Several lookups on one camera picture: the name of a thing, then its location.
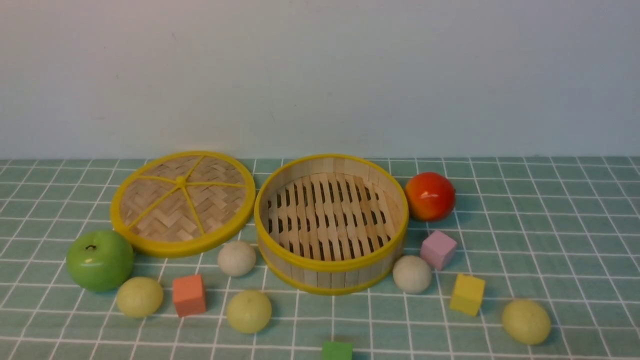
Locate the green wooden cube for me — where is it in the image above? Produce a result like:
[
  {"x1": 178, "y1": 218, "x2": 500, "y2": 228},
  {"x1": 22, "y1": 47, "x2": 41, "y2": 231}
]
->
[{"x1": 321, "y1": 341, "x2": 354, "y2": 360}]

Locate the pink wooden cube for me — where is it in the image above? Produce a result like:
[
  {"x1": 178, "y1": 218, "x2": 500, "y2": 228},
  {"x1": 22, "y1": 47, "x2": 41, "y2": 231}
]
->
[{"x1": 419, "y1": 230, "x2": 458, "y2": 271}]

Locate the green checkered tablecloth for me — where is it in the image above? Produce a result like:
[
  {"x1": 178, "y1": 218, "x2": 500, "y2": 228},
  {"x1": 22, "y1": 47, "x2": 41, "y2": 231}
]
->
[{"x1": 0, "y1": 156, "x2": 640, "y2": 360}]

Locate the green apple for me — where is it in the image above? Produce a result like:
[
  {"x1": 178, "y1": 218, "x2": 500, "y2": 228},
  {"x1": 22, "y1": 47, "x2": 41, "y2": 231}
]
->
[{"x1": 65, "y1": 229, "x2": 135, "y2": 293}]

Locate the bamboo steamer lid yellow rim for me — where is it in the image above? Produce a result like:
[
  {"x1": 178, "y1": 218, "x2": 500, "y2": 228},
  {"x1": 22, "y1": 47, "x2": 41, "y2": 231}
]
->
[{"x1": 110, "y1": 151, "x2": 257, "y2": 258}]

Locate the yellow wooden cube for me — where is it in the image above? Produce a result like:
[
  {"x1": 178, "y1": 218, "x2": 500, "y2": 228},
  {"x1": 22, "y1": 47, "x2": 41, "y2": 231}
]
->
[{"x1": 449, "y1": 273, "x2": 486, "y2": 317}]

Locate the orange wooden cube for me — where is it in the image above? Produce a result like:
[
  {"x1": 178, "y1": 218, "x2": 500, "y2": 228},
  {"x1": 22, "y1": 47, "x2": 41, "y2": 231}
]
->
[{"x1": 173, "y1": 273, "x2": 207, "y2": 318}]

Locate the bamboo steamer tray yellow rim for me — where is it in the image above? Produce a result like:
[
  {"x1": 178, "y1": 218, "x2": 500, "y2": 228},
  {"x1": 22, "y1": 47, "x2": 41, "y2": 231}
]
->
[{"x1": 253, "y1": 153, "x2": 410, "y2": 296}]

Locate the red orange tomato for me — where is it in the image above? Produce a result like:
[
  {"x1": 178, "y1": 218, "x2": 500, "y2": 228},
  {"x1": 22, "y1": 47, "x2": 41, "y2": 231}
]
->
[{"x1": 404, "y1": 172, "x2": 457, "y2": 223}]

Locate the white bun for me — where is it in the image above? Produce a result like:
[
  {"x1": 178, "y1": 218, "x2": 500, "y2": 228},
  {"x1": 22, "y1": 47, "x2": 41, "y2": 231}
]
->
[
  {"x1": 217, "y1": 241, "x2": 258, "y2": 277},
  {"x1": 391, "y1": 255, "x2": 433, "y2": 294}
]

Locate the yellow bun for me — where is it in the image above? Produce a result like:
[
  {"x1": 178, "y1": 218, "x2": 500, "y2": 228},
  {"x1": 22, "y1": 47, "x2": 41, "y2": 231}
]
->
[
  {"x1": 116, "y1": 276, "x2": 163, "y2": 318},
  {"x1": 226, "y1": 290, "x2": 273, "y2": 334},
  {"x1": 502, "y1": 299, "x2": 552, "y2": 346}
]

